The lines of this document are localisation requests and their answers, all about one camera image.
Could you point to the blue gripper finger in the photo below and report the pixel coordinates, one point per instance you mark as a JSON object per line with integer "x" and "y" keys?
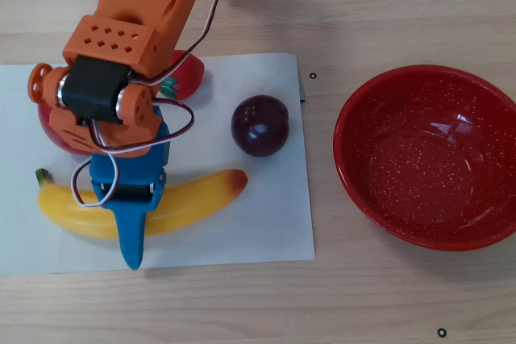
{"x": 131, "y": 235}

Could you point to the yellow toy banana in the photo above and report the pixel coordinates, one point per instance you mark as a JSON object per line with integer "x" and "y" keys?
{"x": 193, "y": 203}

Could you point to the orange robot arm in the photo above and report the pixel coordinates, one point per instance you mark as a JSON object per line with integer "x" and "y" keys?
{"x": 121, "y": 1}

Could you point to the red speckled bowl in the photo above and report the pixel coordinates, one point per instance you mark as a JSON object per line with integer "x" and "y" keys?
{"x": 423, "y": 167}

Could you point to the red toy apple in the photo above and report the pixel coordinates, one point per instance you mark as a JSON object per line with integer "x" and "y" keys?
{"x": 50, "y": 130}

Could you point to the red toy strawberry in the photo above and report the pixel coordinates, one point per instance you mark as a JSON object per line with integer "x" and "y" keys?
{"x": 189, "y": 74}

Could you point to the white paper sheet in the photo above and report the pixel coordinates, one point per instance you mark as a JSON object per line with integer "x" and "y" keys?
{"x": 262, "y": 219}

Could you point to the dark purple toy plum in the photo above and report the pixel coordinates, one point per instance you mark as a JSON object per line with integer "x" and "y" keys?
{"x": 260, "y": 126}

